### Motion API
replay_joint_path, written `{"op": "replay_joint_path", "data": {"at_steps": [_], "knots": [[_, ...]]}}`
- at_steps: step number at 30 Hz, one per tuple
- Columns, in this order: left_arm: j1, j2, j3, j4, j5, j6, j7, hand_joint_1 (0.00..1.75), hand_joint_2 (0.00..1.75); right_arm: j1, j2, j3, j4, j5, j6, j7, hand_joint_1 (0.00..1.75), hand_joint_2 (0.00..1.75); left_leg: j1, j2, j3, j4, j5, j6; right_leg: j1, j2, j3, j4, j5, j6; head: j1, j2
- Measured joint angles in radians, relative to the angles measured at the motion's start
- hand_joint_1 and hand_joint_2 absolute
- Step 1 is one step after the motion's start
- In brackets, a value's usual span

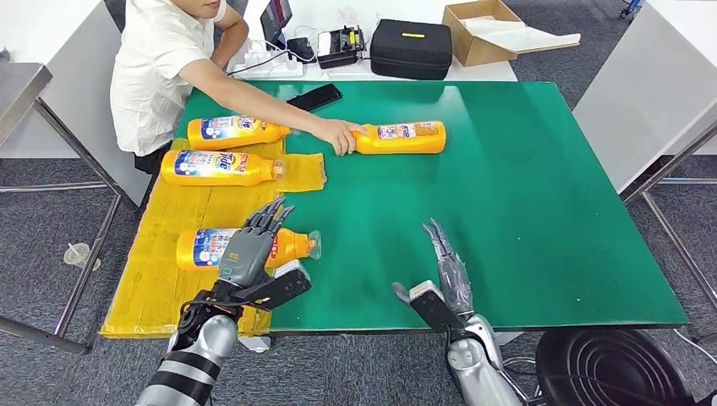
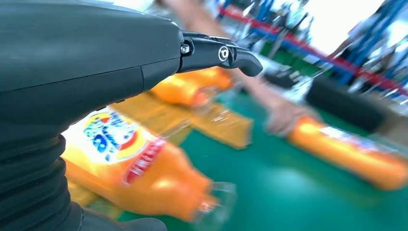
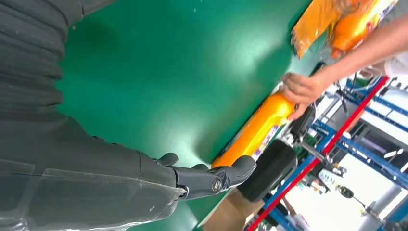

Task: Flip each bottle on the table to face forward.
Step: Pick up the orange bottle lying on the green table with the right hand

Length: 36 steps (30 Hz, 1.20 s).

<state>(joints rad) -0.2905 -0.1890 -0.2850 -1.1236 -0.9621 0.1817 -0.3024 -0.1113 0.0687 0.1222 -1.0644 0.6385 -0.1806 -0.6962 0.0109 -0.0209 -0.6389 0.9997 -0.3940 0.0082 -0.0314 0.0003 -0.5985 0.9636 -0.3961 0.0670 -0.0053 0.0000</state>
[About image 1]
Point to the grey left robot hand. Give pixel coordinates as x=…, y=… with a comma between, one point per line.
x=246, y=252

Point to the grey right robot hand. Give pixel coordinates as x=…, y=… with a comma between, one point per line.
x=454, y=280

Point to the person's right hand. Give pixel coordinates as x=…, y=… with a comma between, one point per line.
x=339, y=134

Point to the black smartphone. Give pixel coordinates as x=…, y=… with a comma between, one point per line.
x=319, y=96

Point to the orange detergent bottle clear cap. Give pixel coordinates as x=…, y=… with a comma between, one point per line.
x=403, y=140
x=235, y=134
x=196, y=249
x=224, y=168

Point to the person's left forearm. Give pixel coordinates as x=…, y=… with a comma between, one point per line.
x=232, y=33

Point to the person's right forearm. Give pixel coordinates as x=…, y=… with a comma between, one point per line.
x=269, y=106

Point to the black label printer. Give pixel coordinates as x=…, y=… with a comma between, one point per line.
x=340, y=51

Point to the white power strip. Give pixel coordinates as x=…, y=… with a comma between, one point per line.
x=280, y=68

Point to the black power adapter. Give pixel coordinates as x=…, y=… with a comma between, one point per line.
x=301, y=48

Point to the yellow taped cardboard mat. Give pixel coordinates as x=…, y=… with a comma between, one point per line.
x=157, y=291

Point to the black zip case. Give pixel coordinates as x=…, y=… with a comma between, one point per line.
x=410, y=54

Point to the black tablet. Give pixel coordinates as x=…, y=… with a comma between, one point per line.
x=274, y=18

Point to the brown cardboard box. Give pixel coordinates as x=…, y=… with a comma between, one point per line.
x=476, y=52

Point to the clear plastic cup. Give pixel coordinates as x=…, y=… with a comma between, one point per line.
x=77, y=255

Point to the black round stool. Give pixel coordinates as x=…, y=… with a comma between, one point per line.
x=616, y=364

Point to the person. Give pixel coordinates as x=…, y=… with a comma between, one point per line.
x=145, y=78

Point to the white paper sheet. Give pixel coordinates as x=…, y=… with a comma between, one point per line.
x=532, y=39

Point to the white desk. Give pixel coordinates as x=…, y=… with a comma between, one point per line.
x=67, y=84

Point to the white side table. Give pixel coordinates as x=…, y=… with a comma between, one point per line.
x=644, y=95

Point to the stainless steel table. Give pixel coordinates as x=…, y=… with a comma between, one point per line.
x=17, y=89

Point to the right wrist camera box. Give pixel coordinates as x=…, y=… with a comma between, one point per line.
x=434, y=311

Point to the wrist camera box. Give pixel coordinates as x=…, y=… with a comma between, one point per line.
x=434, y=311
x=277, y=291

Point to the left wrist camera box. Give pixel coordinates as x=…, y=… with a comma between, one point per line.
x=277, y=291

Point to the white table bracket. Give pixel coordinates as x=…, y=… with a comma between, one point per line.
x=510, y=338
x=257, y=343

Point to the steel table leg frame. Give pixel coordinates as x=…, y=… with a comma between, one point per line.
x=670, y=163

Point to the blue cart frame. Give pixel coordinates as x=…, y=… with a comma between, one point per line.
x=630, y=7

